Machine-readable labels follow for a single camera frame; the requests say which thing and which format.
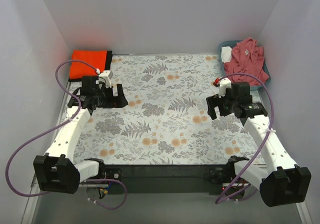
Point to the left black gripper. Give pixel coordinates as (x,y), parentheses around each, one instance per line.
(111,96)

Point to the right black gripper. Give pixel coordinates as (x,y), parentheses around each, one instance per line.
(220,103)

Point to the pink t shirt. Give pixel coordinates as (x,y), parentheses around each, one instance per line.
(246,62)

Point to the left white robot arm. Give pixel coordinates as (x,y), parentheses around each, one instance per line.
(55,170)

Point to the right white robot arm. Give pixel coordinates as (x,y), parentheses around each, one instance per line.
(283,181)

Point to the floral table mat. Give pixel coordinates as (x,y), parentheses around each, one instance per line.
(166,120)

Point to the white t shirt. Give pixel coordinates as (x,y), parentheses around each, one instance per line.
(226,54)

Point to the teal laundry basket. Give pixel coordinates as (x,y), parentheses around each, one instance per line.
(232,43)

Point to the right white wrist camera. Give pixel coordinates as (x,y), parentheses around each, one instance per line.
(223,84)

